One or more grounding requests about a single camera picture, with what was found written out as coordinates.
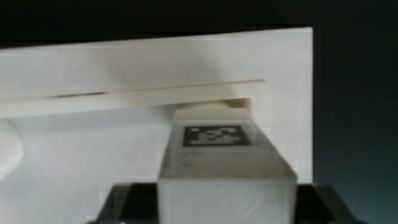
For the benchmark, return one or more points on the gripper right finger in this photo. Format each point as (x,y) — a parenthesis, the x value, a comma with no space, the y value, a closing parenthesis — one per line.
(320,207)

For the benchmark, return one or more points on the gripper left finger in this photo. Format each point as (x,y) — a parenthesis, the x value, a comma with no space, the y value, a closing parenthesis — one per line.
(129,207)

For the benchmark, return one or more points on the white table leg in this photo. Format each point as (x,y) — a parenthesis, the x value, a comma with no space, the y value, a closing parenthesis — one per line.
(225,181)

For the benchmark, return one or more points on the white square tabletop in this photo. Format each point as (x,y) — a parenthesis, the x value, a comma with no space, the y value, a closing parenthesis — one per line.
(89,96)

